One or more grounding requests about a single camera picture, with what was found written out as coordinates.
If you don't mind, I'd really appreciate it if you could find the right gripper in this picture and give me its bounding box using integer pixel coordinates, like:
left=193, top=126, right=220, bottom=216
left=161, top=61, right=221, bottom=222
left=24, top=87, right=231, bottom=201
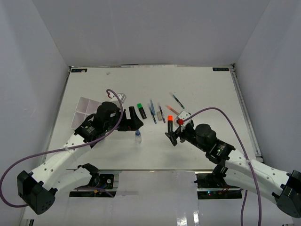
left=165, top=123, right=208, bottom=153

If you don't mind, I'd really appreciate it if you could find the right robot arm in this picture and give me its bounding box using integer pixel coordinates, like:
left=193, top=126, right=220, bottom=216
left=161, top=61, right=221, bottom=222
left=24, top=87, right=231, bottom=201
left=166, top=116, right=301, bottom=218

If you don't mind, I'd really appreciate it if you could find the clear bottle blue cap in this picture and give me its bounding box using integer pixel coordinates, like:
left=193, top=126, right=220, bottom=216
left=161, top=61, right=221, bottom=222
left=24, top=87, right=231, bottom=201
left=135, top=130, right=142, bottom=144

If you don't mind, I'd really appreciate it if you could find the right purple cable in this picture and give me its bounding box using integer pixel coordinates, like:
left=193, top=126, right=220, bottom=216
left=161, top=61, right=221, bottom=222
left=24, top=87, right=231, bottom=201
left=181, top=107, right=262, bottom=226

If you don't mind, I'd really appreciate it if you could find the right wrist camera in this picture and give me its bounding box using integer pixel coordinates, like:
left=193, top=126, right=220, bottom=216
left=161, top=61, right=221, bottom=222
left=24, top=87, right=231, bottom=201
left=174, top=110, right=191, bottom=129

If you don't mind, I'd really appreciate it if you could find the green cap black highlighter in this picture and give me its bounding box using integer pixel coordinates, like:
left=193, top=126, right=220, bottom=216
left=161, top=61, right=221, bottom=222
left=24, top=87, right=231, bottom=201
left=137, top=103, right=147, bottom=119

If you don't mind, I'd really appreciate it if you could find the green pen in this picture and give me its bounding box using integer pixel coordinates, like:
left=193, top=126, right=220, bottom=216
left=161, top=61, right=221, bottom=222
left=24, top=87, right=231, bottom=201
left=169, top=92, right=185, bottom=109

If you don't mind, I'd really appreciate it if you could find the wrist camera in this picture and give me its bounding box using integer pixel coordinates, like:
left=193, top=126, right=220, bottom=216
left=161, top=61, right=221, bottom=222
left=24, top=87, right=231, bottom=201
left=108, top=92, right=127, bottom=103
left=174, top=110, right=191, bottom=129

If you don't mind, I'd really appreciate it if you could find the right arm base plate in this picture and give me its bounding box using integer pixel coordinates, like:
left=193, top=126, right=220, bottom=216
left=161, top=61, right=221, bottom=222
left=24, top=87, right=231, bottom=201
left=194, top=171, right=243, bottom=200

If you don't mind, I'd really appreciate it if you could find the black table label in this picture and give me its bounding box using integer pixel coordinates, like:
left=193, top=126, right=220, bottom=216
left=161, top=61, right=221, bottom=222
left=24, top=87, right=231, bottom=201
left=213, top=67, right=229, bottom=72
left=71, top=68, right=87, bottom=73

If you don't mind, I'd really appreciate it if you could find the dark blue pen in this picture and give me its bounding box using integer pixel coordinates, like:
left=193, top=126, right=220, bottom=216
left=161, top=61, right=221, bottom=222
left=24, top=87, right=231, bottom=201
left=148, top=104, right=157, bottom=124

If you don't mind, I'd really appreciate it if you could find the right black table label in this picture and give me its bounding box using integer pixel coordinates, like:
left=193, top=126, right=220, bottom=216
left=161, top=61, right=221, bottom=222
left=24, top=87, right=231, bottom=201
left=213, top=67, right=229, bottom=72

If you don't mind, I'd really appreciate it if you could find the grey eraser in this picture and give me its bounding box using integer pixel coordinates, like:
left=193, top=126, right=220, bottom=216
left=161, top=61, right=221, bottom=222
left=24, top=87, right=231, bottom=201
left=157, top=112, right=163, bottom=121

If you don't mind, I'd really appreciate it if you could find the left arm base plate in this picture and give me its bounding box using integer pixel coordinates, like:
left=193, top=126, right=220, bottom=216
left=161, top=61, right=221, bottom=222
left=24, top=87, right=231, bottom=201
left=69, top=173, right=119, bottom=198

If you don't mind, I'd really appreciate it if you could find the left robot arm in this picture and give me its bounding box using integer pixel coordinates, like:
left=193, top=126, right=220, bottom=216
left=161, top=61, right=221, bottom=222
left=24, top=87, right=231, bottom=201
left=17, top=101, right=143, bottom=215

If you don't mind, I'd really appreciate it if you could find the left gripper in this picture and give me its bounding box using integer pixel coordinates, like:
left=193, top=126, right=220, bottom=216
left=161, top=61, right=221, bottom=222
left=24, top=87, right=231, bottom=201
left=104, top=106, right=143, bottom=132

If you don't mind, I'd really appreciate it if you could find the white compartment tray front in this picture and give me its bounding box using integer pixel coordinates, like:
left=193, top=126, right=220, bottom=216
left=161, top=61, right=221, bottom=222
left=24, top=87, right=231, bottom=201
left=71, top=112, right=88, bottom=130

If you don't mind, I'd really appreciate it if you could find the light blue pen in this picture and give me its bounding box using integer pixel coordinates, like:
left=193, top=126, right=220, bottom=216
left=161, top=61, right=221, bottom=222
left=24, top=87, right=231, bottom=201
left=150, top=99, right=156, bottom=115

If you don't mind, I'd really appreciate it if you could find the right aluminium rail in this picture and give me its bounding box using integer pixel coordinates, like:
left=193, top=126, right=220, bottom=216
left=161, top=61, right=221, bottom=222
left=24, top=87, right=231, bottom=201
left=229, top=64, right=264, bottom=163

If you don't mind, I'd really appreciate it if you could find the orange cap black highlighter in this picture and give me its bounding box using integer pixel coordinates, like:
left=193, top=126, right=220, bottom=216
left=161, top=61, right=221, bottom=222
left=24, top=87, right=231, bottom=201
left=167, top=115, right=174, bottom=133

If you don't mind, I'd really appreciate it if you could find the purple pen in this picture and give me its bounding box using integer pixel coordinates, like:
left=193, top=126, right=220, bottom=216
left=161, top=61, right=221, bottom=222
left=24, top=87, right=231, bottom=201
left=158, top=102, right=166, bottom=123

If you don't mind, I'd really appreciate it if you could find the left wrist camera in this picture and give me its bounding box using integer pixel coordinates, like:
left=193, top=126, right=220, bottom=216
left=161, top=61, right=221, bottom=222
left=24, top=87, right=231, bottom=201
left=108, top=92, right=127, bottom=103

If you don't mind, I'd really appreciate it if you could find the left black table label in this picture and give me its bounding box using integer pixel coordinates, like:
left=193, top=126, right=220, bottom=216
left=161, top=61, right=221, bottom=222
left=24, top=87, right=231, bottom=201
left=71, top=68, right=87, bottom=73

